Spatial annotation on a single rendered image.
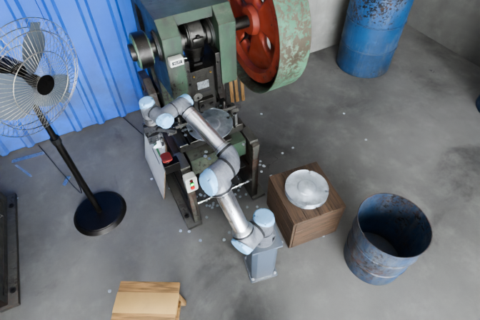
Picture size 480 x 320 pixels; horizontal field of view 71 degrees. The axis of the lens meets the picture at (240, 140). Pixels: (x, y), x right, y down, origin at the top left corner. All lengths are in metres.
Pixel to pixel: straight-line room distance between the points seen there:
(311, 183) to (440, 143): 1.53
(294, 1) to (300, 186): 1.20
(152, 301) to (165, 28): 1.44
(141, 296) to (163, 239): 0.59
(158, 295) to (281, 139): 1.71
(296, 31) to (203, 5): 0.48
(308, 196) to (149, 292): 1.12
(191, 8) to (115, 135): 1.86
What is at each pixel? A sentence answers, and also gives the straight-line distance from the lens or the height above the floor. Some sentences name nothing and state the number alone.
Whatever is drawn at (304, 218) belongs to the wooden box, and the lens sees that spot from 2.25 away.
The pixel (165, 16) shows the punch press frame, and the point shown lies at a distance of 1.74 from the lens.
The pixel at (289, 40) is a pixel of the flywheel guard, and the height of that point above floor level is 1.42.
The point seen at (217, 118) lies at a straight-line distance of 2.17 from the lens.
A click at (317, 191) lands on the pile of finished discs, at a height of 0.39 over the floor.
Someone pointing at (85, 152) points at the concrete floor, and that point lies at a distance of 3.32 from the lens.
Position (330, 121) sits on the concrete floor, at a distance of 3.35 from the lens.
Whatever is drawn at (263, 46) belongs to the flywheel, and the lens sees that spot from 1.99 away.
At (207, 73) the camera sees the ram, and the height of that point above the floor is 1.13.
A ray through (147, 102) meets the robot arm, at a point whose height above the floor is 1.20.
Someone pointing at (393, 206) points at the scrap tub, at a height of 0.37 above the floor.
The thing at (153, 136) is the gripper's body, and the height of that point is 0.99.
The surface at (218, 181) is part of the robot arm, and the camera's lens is 1.55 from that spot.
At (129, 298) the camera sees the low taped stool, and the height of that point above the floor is 0.33.
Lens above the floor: 2.28
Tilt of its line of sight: 48 degrees down
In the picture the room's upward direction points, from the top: 1 degrees counter-clockwise
